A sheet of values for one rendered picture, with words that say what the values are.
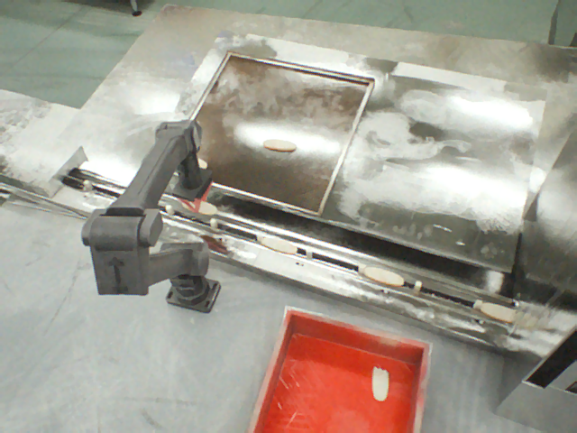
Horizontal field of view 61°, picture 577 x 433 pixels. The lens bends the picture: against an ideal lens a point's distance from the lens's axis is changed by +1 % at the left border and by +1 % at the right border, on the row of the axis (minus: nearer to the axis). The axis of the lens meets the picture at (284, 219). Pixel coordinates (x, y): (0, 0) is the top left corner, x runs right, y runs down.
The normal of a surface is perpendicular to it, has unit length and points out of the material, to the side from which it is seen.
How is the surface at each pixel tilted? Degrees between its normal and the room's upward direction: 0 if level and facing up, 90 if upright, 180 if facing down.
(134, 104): 0
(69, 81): 0
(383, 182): 10
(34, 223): 0
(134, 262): 59
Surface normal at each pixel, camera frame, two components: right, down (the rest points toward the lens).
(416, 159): -0.11, -0.47
